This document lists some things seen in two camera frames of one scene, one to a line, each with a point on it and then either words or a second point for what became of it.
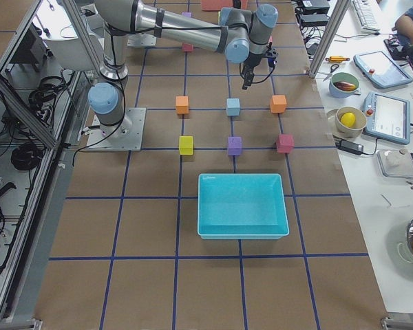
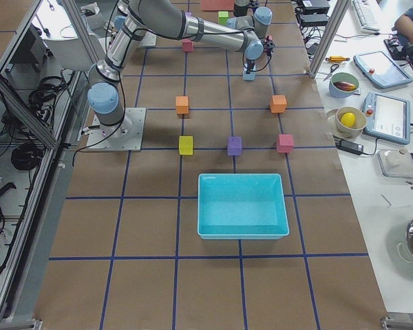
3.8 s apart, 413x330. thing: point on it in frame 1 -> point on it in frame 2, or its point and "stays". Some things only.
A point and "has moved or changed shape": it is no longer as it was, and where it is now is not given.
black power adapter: [358, 148] stays
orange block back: [278, 103] stays
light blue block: [233, 106] has moved or changed shape
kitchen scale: [398, 163] stays
